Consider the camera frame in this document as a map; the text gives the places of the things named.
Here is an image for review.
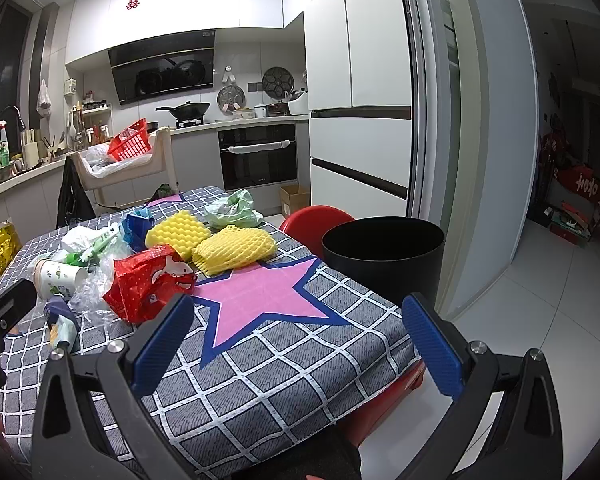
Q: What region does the white paper cup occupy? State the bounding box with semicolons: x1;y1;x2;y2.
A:
33;259;87;300

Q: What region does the clear plastic wrap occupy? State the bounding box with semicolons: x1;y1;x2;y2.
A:
69;256;114;322

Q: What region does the red plastic bag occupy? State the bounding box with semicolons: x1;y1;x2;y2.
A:
102;245;197;325

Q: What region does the blue plastic bag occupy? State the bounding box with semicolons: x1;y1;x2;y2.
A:
121;207;155;252

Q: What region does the yellow wavy sponge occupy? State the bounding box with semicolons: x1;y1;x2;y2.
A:
145;210;211;261

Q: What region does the yellow foam fruit net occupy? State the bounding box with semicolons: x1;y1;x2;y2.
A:
192;226;277;276

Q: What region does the green plastic bag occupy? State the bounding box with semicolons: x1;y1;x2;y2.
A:
204;188;263;230

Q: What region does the black trash bin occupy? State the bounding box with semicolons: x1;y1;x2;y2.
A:
322;216;445;306

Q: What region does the gold foil bag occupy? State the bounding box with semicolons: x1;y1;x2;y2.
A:
0;222;22;276

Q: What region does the white plastic bag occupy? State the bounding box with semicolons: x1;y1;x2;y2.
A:
61;222;121;266

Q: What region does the black hanging bag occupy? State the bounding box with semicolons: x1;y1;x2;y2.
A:
56;157;96;229

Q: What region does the spray cleaner bottle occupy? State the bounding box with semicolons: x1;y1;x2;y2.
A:
0;120;10;167

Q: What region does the checkered grey tablecloth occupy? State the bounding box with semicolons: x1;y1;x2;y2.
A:
0;185;422;480

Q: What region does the red plastic basket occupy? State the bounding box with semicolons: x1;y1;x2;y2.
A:
107;118;151;162

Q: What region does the beige high chair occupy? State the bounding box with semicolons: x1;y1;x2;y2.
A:
68;127;178;209

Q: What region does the black wok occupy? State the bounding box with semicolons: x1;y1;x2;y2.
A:
155;101;210;122

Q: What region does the red plastic stool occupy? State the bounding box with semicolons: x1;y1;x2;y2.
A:
279;205;354;259

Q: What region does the black range hood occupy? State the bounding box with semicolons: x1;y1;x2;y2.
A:
108;29;215;105

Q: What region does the black built-in oven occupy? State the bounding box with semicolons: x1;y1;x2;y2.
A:
218;124;298;190

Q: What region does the cardboard box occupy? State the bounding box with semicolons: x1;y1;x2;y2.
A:
279;184;311;218

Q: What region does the white refrigerator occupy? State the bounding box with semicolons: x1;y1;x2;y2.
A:
303;0;413;218

